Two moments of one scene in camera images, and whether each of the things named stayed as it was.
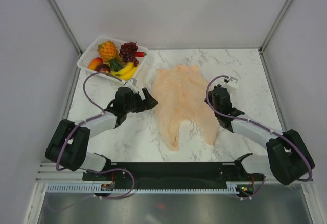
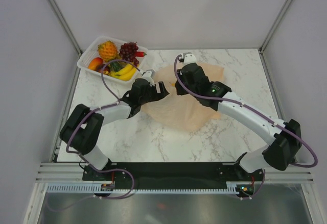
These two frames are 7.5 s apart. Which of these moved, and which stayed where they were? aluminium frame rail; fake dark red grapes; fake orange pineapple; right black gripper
Moved: right black gripper
Stayed: fake orange pineapple; fake dark red grapes; aluminium frame rail
